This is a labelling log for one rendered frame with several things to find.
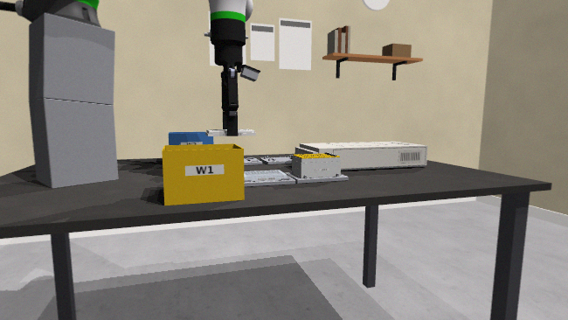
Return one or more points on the blue open bin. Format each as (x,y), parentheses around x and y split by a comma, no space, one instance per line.
(189,138)

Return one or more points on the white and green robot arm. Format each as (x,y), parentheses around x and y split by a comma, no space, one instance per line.
(228,19)

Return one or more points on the yellow open-sided box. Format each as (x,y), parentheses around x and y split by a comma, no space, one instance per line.
(203,173)

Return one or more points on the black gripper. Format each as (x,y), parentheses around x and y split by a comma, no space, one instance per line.
(229,55)

